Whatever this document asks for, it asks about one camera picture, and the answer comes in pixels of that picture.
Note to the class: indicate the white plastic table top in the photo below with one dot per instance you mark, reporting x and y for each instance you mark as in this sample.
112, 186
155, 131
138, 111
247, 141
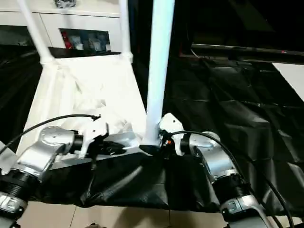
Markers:
83, 95

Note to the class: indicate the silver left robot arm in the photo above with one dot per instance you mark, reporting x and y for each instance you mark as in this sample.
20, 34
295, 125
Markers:
45, 152

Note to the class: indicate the black plastic mat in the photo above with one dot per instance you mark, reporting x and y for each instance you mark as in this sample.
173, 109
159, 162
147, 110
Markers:
237, 118

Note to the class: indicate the red carton behind glass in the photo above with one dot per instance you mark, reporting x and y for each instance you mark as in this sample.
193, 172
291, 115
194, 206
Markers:
67, 41

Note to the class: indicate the white glass-door cabinet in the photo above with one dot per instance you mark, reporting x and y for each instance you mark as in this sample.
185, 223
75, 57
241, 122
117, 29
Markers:
95, 21

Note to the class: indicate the white flat board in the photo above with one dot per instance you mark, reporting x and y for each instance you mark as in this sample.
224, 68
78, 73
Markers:
292, 77

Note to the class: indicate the grey object on cabinet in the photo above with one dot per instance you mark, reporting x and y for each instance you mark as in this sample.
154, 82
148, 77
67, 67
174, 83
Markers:
65, 3

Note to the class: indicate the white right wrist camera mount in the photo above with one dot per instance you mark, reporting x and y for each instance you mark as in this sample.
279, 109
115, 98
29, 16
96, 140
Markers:
172, 126

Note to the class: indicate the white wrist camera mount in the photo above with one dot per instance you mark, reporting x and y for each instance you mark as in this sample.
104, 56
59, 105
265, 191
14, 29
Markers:
172, 126
92, 135

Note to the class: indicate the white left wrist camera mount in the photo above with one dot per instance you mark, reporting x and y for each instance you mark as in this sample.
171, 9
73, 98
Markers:
92, 135

